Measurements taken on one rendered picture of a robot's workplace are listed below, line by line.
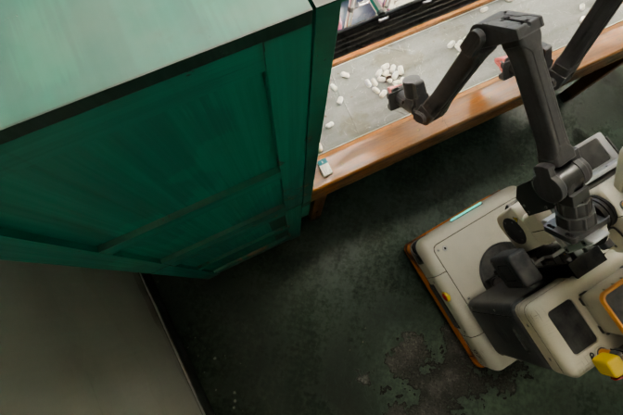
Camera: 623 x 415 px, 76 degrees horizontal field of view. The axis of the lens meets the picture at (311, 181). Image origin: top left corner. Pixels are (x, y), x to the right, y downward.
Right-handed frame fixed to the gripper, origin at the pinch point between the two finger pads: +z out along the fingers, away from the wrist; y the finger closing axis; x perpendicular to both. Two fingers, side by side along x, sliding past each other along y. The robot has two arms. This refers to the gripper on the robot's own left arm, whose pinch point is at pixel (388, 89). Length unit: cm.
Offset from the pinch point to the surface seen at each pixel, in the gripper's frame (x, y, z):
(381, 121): 10.6, 5.7, -1.2
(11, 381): 1, 123, -53
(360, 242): 89, 20, 21
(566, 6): 2, -89, 9
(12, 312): -4, 124, -36
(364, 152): 14.5, 17.7, -9.5
